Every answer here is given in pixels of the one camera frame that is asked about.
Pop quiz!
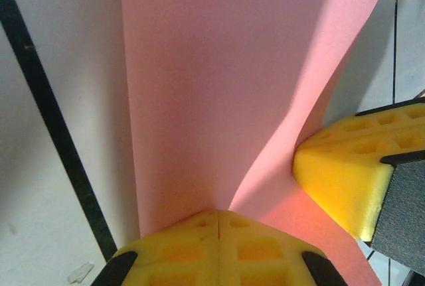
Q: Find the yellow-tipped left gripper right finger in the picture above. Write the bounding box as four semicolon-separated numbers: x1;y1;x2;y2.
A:
218;210;348;286

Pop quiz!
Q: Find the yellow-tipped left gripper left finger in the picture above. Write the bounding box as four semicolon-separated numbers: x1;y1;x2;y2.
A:
89;209;220;286

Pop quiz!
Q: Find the pink cloth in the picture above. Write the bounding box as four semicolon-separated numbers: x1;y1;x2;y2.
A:
118;0;398;286

